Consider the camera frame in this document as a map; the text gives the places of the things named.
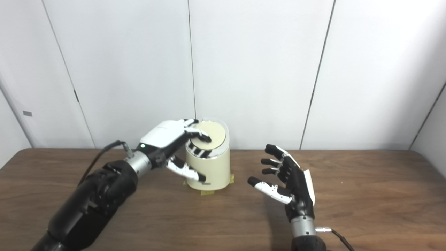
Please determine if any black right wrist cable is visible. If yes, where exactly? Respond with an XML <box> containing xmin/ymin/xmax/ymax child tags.
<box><xmin>315</xmin><ymin>227</ymin><xmax>356</xmax><ymax>251</ymax></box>

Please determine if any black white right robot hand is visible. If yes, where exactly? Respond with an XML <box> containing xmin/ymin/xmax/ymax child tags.
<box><xmin>248</xmin><ymin>144</ymin><xmax>316</xmax><ymax>223</ymax></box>

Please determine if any cream round bin lid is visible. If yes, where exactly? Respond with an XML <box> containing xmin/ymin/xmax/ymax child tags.
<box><xmin>190</xmin><ymin>121</ymin><xmax>225</xmax><ymax>151</ymax></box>

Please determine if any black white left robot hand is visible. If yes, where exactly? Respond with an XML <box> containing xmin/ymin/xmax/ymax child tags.
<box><xmin>139</xmin><ymin>119</ymin><xmax>212</xmax><ymax>182</ymax></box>

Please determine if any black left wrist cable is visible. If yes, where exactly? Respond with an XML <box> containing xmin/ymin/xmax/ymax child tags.
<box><xmin>77</xmin><ymin>140</ymin><xmax>134</xmax><ymax>185</ymax></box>

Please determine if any cream-colored round bin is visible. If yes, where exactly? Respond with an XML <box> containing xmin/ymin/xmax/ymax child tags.
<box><xmin>184</xmin><ymin>119</ymin><xmax>231</xmax><ymax>191</ymax></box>

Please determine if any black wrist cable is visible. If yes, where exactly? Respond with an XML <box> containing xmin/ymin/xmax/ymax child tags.
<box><xmin>77</xmin><ymin>140</ymin><xmax>134</xmax><ymax>185</ymax></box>
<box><xmin>315</xmin><ymin>227</ymin><xmax>356</xmax><ymax>251</ymax></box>

